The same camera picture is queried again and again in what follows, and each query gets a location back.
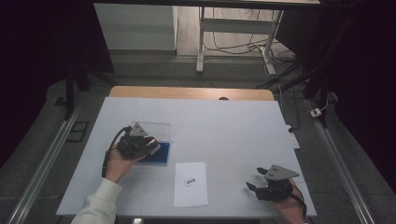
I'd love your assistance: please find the person's left hand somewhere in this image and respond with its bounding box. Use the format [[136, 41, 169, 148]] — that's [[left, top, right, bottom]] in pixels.
[[105, 147, 148, 184]]

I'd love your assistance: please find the white paper sheet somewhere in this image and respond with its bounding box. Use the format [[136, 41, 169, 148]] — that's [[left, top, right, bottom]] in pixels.
[[173, 161, 209, 209]]

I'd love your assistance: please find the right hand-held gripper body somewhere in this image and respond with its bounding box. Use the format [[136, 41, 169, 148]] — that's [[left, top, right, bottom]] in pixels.
[[254, 163, 301, 202]]

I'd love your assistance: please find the white power socket with cable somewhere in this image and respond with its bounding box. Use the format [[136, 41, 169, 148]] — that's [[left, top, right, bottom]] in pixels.
[[309, 99, 331, 119]]

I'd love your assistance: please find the wooden table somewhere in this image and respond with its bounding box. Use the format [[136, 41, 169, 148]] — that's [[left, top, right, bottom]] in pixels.
[[108, 85, 276, 102]]

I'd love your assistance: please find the white cabinet panel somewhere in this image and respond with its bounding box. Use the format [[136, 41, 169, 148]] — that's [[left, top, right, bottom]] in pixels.
[[93, 3, 178, 51]]

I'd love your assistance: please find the metal floor rail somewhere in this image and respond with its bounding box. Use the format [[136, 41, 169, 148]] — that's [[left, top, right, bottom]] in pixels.
[[306, 99, 376, 224], [6, 105, 82, 224]]

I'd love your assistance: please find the small stamp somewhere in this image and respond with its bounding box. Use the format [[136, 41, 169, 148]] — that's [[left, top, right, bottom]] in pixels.
[[147, 137, 162, 156]]

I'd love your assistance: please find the white table mat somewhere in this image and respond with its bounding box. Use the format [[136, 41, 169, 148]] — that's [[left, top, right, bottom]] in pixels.
[[55, 96, 318, 217]]

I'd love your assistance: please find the dark curtain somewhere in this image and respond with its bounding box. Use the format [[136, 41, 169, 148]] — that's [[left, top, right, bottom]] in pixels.
[[0, 0, 115, 169], [275, 0, 396, 194]]

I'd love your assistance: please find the person's right hand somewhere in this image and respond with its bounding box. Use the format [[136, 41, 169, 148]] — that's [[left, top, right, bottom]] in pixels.
[[269, 178, 308, 224]]

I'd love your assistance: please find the white desk frame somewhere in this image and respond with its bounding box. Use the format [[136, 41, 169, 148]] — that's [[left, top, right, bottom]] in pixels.
[[195, 7, 285, 77]]

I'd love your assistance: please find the black floor plate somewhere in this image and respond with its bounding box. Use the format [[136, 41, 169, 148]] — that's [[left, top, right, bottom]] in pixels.
[[66, 120, 91, 144]]

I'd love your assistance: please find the black stand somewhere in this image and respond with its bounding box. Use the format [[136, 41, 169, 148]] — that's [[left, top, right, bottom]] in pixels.
[[64, 62, 117, 121], [255, 55, 332, 129]]

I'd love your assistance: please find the blue ink pad clear case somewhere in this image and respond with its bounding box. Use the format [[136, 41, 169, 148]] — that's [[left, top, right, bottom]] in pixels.
[[131, 120, 172, 167]]

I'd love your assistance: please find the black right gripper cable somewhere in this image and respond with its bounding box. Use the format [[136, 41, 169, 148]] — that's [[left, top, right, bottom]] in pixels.
[[289, 181, 308, 218]]

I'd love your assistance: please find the black floor cable tangle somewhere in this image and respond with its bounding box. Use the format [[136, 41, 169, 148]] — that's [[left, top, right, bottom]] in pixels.
[[204, 7, 297, 63]]

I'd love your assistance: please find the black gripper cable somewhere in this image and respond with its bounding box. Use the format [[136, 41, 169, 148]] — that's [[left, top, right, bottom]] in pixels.
[[101, 125, 134, 179], [289, 181, 308, 218]]

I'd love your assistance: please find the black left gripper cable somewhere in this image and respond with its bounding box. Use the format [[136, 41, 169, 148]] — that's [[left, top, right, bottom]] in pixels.
[[101, 125, 134, 179]]

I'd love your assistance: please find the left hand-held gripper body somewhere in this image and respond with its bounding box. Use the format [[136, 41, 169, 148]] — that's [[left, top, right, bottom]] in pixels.
[[116, 121, 158, 161]]

